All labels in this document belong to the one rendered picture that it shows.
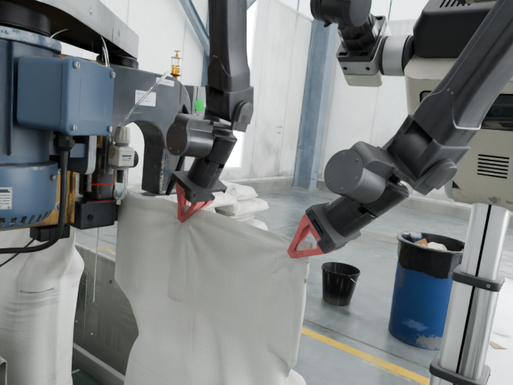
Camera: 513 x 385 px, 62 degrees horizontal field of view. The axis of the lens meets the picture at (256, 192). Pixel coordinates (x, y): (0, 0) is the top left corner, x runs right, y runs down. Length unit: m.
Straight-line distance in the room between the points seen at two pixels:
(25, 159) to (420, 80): 0.74
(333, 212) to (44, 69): 0.41
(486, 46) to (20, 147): 0.56
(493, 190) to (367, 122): 8.19
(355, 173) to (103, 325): 1.33
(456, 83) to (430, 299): 2.41
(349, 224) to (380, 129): 8.54
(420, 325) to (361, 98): 6.92
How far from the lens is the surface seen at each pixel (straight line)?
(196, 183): 0.80
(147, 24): 6.28
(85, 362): 1.68
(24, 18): 0.63
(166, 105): 1.01
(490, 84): 0.55
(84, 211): 0.91
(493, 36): 0.54
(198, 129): 0.73
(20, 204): 0.62
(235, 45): 0.74
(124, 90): 0.94
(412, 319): 2.95
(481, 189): 1.12
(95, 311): 1.73
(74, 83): 0.56
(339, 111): 9.52
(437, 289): 2.87
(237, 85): 0.75
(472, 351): 1.24
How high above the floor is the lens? 1.25
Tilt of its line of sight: 9 degrees down
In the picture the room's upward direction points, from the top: 6 degrees clockwise
